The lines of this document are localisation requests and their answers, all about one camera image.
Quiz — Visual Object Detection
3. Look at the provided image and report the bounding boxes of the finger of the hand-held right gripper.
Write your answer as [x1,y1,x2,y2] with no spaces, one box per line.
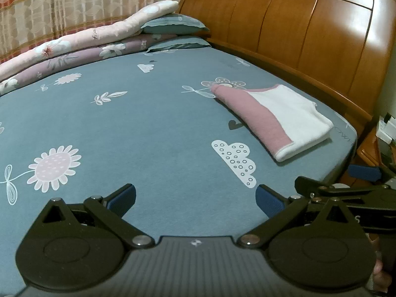
[348,165,383,181]
[295,176,391,197]

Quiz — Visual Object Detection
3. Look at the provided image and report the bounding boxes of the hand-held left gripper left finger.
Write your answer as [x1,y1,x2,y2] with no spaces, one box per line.
[34,183,155,248]

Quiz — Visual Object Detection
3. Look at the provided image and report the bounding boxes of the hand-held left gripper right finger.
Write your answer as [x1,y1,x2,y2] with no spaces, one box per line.
[237,184,361,248]

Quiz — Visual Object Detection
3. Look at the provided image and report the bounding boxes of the pink and white sweater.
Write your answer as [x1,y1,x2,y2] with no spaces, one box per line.
[211,84,335,162]

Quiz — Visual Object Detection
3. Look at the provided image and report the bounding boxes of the person's right hand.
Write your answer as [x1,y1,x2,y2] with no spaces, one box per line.
[370,233,392,293]

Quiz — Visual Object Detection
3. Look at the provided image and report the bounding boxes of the wooden nightstand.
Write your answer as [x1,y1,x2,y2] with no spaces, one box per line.
[340,124,396,189]

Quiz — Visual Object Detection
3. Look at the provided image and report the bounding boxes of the white plastic device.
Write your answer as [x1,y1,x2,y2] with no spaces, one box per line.
[376,113,396,144]

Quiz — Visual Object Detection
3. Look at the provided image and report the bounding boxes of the bed with floral grey-blue sheet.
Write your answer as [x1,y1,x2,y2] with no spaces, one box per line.
[0,45,359,297]

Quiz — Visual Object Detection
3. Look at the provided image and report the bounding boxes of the mauve floral quilt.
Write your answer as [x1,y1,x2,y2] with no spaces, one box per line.
[0,33,177,96]

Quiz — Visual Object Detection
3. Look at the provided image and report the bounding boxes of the wooden headboard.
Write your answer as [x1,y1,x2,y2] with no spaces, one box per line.
[179,0,396,137]

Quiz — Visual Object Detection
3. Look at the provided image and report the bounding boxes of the flat grey-blue pillow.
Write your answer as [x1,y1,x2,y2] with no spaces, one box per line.
[145,35,213,53]

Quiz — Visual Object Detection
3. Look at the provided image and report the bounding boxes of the light pink floral quilt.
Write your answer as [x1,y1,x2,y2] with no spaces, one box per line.
[0,0,179,81]

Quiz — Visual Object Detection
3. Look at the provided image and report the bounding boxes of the plump grey-blue pillow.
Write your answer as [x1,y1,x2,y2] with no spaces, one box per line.
[141,14,211,35]

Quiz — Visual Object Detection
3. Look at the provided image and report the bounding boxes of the patterned beige curtain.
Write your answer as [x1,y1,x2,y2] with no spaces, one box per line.
[0,0,205,65]

